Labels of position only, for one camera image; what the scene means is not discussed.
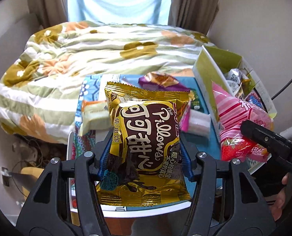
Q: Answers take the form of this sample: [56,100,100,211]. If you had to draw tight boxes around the yellow-green cardboard snack box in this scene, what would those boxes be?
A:
[192,45,277,135]

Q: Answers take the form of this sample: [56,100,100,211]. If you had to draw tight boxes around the light blue window cloth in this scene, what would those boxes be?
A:
[67,0,171,25]

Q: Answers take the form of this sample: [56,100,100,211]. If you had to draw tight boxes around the purple potato chip bag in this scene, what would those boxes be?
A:
[138,72,190,92]

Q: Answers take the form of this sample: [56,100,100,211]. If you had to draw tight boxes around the beige curtain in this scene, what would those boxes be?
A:
[27,0,68,28]
[168,0,219,35]

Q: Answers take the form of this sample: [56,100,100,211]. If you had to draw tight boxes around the black cable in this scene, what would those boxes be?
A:
[270,66,292,101]

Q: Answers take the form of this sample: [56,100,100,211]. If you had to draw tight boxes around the grey headboard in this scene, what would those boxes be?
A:
[0,13,40,79]

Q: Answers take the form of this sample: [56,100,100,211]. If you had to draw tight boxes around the person's right hand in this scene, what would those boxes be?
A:
[269,172,292,222]

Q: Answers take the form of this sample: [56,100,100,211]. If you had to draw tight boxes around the white pink wafer packet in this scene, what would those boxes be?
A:
[178,101,211,138]

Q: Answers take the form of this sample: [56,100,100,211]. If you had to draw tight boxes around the dark green snack packet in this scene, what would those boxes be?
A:
[189,88,201,111]

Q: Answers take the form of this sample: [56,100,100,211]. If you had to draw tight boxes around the left beige curtain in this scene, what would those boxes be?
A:
[27,0,68,28]

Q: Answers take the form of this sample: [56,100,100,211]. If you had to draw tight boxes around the green pale snack packet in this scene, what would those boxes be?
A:
[78,100,112,136]

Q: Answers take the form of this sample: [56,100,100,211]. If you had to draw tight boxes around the pink strawberry snack bag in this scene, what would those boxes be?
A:
[212,83,274,162]

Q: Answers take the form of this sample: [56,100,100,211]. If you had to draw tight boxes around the floral striped bed quilt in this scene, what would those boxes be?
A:
[0,21,212,144]

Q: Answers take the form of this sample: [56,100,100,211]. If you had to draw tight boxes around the white round table edge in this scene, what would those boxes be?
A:
[67,132,264,218]

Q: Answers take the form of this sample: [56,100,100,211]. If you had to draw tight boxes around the gold cocoa pillows snack bag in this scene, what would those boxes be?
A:
[96,82,190,207]

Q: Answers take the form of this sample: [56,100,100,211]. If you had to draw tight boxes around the right beige curtain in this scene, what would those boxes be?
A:
[168,0,219,35]

